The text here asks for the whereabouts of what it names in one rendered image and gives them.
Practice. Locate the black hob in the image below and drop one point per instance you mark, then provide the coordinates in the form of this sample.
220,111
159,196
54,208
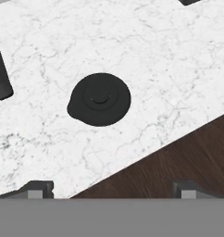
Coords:
188,1

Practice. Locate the black round blender lid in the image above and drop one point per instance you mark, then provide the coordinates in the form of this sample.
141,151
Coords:
99,99

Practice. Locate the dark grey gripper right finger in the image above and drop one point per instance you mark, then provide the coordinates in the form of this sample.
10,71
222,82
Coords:
186,188

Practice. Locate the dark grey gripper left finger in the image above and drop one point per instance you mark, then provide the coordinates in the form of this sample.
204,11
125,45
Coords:
39,187

